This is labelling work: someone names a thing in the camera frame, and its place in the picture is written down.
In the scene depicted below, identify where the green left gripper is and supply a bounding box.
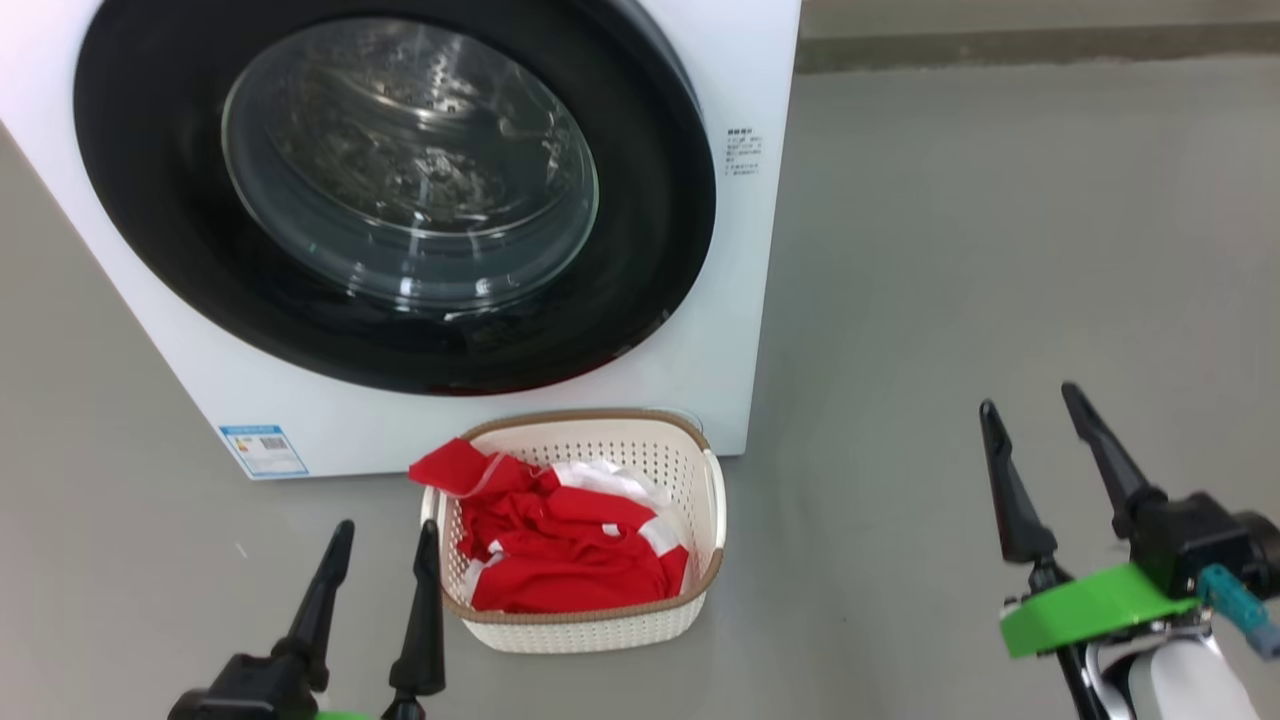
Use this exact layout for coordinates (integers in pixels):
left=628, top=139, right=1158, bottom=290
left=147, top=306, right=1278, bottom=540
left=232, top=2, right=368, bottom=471
left=270, top=519, right=447, bottom=720

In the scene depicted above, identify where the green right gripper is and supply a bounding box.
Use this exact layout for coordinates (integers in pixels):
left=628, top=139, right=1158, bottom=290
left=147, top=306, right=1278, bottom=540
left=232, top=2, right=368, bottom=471
left=979, top=382, right=1201, bottom=661

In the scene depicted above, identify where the red and white garment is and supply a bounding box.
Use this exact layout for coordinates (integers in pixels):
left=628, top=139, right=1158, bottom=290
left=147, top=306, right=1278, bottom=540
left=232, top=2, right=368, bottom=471
left=408, top=438, right=691, bottom=613

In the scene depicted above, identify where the black round glass washer door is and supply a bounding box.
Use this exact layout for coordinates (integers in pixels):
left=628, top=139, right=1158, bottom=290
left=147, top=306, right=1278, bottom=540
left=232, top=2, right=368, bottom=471
left=73, top=0, right=717, bottom=396

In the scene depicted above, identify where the cream basket with brown rim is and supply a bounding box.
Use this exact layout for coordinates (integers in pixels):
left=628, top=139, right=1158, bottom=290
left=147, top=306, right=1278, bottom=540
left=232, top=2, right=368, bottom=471
left=420, top=408, right=728, bottom=654

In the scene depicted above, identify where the white front-load washing machine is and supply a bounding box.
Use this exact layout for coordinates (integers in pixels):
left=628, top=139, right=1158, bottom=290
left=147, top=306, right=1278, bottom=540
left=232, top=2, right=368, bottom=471
left=0, top=0, right=803, bottom=481

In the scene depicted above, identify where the stainless steel washing machine drum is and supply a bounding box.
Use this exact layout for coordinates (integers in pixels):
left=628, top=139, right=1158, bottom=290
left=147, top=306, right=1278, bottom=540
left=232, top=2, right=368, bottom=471
left=222, top=18, right=599, bottom=311

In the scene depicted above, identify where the blue energy label sticker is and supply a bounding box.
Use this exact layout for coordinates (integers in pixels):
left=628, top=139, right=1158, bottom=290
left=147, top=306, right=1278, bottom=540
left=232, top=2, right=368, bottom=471
left=220, top=425, right=309, bottom=479

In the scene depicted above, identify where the teal right camera cable connector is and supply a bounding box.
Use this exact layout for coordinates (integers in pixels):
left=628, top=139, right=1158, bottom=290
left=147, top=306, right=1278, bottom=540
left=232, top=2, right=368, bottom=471
left=1196, top=564, right=1280, bottom=661

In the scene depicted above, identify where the grey wall baseboard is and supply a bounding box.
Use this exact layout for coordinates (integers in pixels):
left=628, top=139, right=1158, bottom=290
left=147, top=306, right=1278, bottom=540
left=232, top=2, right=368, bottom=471
left=797, top=22, right=1280, bottom=73

